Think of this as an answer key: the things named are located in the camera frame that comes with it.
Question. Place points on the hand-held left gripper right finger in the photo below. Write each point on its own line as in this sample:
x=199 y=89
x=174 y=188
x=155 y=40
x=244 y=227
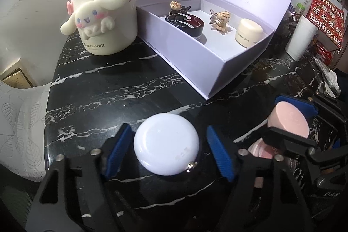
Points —
x=220 y=156

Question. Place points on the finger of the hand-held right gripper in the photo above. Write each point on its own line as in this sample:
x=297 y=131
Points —
x=297 y=106
x=293 y=143

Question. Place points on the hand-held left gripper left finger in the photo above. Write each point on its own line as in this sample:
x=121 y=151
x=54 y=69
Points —
x=119 y=150

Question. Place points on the pink round compact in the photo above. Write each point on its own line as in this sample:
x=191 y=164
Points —
x=288 y=120

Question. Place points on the pink cosmetic jar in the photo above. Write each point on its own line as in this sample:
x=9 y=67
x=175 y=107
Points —
x=261 y=149

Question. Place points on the white round compact case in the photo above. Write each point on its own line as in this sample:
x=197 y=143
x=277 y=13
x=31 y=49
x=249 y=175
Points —
x=165 y=143

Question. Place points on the cream white cosmetic jar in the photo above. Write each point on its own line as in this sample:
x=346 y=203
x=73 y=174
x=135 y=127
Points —
x=248 y=32

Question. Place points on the lavender gift box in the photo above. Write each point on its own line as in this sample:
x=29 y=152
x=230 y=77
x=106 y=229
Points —
x=190 y=63

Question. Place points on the black round compact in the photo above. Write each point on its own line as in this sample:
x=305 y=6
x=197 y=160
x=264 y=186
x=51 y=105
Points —
x=186 y=26

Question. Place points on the clear packet of white utensils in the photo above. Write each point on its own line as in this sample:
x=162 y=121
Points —
x=327 y=77

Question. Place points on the white paper roll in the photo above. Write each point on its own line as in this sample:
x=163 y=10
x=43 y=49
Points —
x=300 y=36

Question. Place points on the red printed banner bag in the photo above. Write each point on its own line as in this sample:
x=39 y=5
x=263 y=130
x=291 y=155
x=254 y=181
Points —
x=325 y=17

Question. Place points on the white leaf pattern chair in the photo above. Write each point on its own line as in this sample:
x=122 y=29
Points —
x=24 y=126

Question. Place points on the small green cap bottle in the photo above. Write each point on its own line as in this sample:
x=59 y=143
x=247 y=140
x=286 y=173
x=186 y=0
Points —
x=300 y=7

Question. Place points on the wooden framed panel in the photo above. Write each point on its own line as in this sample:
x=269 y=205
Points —
x=16 y=77

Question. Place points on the white character water bottle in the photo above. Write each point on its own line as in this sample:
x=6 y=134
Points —
x=106 y=20

